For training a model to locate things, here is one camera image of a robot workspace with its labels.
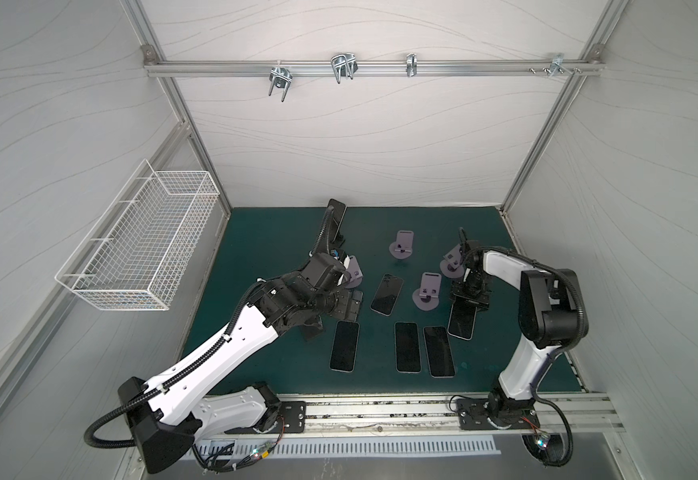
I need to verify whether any purple stand front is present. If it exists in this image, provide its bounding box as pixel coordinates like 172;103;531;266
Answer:
440;245;465;279

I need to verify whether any pink-edged phone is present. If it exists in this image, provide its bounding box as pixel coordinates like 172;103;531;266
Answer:
371;274;404;316

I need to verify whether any purple-edged phone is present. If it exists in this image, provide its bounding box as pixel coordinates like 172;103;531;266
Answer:
423;326;456;378

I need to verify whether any teal-edged phone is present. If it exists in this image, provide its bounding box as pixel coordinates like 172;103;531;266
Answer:
395;322;422;373

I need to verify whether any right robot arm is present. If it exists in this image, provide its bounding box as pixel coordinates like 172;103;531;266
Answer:
448;239;589;429

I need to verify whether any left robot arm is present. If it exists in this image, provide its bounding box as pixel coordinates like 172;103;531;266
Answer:
83;252;361;474

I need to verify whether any black stand left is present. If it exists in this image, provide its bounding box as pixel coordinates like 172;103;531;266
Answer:
300;316;325;342

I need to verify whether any green table mat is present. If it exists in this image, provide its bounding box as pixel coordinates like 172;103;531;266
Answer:
168;206;581;397

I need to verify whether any metal U-bolt clamp left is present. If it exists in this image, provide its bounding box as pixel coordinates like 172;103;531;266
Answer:
268;66;293;102

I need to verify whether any metal u-bolt clamp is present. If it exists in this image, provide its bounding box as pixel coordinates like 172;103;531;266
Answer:
330;52;358;84
268;66;293;102

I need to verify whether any metal clamp small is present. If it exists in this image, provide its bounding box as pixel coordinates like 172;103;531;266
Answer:
406;53;418;78

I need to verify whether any metal U-bolt clamp centre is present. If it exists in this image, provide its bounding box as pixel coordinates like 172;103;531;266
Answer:
330;52;358;84

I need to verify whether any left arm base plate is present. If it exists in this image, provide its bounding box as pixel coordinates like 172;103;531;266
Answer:
263;401;306;434

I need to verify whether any right base cable bundle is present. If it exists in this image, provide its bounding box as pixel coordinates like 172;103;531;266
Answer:
519;395;575;468

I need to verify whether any base cable bundle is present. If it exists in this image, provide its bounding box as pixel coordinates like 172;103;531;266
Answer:
191;413;287;474
519;395;575;468

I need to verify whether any slotted cable duct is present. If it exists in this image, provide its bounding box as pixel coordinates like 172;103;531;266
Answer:
192;436;502;462

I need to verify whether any white wire basket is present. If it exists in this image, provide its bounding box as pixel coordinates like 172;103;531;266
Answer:
55;159;219;311

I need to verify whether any left base cable bundle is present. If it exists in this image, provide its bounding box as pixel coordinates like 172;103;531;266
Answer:
191;413;287;474

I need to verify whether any metal bracket right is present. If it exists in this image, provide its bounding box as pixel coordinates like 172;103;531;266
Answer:
528;54;583;78

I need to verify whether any aluminium cross rail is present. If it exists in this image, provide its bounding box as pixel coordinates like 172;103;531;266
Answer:
145;56;606;78

